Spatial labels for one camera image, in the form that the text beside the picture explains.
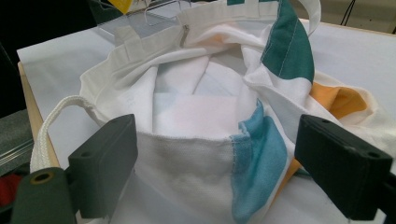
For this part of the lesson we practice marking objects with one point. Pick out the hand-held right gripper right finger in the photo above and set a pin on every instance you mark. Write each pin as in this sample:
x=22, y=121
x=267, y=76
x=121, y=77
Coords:
x=342, y=168

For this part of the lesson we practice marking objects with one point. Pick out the yellow packet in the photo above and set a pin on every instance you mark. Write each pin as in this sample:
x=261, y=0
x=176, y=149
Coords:
x=123, y=4

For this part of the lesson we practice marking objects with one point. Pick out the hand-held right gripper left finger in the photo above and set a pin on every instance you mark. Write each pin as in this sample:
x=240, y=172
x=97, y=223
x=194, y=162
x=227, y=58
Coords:
x=102, y=161

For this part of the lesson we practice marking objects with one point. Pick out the clear plastic container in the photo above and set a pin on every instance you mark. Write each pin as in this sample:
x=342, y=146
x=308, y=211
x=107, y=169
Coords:
x=137, y=25

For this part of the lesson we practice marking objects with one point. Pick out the red cloth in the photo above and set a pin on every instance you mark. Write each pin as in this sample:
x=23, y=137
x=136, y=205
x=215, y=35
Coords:
x=7, y=189

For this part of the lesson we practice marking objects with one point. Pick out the white colour-patch tote bag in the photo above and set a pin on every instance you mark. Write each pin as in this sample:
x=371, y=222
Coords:
x=186, y=161

